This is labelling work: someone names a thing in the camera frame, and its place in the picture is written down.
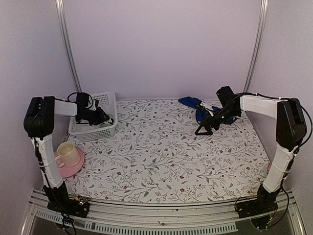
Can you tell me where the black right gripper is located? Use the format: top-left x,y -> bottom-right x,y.
195,106 -> 239,136

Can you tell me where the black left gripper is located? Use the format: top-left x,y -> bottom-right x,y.
80,106 -> 110,125

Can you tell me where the white plastic basket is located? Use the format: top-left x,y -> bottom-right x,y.
67,92 -> 117,141

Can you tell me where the blue towel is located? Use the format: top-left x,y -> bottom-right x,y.
178,96 -> 220,124

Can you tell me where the light green towel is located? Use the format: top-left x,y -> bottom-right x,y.
103,115 -> 114,125

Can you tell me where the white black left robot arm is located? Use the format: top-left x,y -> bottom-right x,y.
23,92 -> 115,212

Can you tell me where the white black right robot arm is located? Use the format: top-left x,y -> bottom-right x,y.
195,86 -> 310,213

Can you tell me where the pink cup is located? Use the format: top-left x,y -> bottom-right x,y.
57,142 -> 77,165

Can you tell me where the pink plate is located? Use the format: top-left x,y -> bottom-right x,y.
54,147 -> 85,178

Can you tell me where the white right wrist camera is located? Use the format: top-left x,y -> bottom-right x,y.
199,101 -> 213,113

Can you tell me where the aluminium front rail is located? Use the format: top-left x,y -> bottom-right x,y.
21,190 -> 309,235

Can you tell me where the left aluminium frame post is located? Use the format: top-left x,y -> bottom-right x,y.
55,0 -> 82,92

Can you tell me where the aluminium frame post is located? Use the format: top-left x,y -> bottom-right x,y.
243,0 -> 268,92
55,0 -> 82,92

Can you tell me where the right aluminium frame post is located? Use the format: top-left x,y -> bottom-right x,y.
243,0 -> 268,92

